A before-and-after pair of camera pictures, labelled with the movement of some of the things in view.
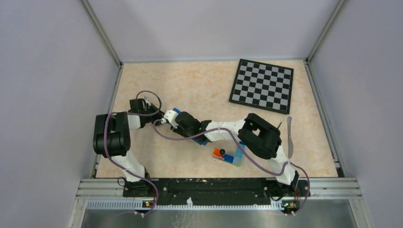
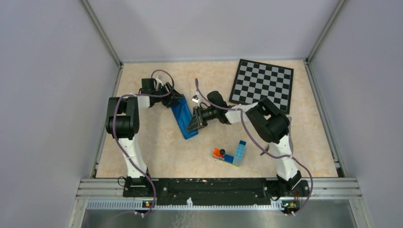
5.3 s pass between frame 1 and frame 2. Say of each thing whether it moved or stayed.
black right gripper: moved
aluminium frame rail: stayed
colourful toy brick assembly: stayed
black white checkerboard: stayed
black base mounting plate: stayed
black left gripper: moved
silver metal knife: stayed
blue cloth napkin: moved
